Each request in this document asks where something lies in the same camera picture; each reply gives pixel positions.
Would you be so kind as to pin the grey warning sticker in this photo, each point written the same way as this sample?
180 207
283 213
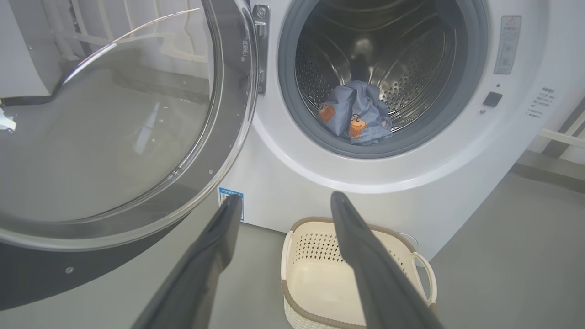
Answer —
507 45

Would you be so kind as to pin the metal door hinge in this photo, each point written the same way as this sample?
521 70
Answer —
261 45

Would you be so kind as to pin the blue energy label sticker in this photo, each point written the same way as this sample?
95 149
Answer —
225 196

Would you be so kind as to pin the cream perforated laundry basket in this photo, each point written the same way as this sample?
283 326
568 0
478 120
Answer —
315 283

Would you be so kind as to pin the black rectangular port socket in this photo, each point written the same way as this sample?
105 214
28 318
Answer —
492 99

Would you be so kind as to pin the black round glass washer door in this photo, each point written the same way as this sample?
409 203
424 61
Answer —
45 283

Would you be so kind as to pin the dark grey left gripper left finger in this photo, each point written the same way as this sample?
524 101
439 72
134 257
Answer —
201 274

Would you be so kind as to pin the blue garment with orange print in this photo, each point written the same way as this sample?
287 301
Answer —
370 109

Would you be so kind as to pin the white rail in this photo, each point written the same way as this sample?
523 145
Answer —
562 137

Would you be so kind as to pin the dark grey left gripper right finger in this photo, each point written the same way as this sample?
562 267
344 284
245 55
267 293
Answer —
379 288

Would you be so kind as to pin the white front-load washing machine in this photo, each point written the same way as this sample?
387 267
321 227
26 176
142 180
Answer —
297 183

